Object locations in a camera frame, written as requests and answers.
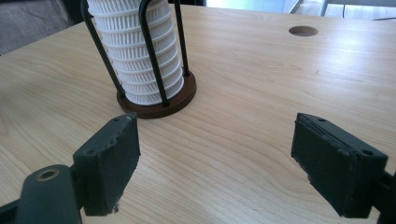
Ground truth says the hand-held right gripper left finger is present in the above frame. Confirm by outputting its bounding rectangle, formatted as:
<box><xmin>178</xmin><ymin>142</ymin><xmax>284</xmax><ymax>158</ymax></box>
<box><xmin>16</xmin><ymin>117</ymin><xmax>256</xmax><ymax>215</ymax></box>
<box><xmin>73</xmin><ymin>112</ymin><xmax>141</xmax><ymax>217</ymax></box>

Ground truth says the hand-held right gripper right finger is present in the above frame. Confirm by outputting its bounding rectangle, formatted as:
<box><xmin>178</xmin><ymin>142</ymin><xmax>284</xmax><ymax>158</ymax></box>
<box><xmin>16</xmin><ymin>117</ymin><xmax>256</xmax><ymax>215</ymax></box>
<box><xmin>290</xmin><ymin>112</ymin><xmax>389</xmax><ymax>218</ymax></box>

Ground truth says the black wire cup holder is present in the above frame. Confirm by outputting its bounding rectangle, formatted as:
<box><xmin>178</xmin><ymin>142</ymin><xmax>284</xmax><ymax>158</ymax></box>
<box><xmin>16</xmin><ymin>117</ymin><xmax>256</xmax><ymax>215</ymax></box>
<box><xmin>79</xmin><ymin>0</ymin><xmax>198</xmax><ymax>119</ymax></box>

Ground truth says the stack of white paper cups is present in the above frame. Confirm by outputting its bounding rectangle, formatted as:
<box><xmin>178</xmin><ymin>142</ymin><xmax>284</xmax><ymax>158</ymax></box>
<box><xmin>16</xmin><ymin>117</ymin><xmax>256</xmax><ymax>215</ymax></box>
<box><xmin>86</xmin><ymin>0</ymin><xmax>185</xmax><ymax>106</ymax></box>

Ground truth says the white metal desk frame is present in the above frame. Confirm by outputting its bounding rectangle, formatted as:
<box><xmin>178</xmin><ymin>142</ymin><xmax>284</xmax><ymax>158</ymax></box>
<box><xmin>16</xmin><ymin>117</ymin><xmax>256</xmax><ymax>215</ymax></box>
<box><xmin>292</xmin><ymin>0</ymin><xmax>396</xmax><ymax>21</ymax></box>

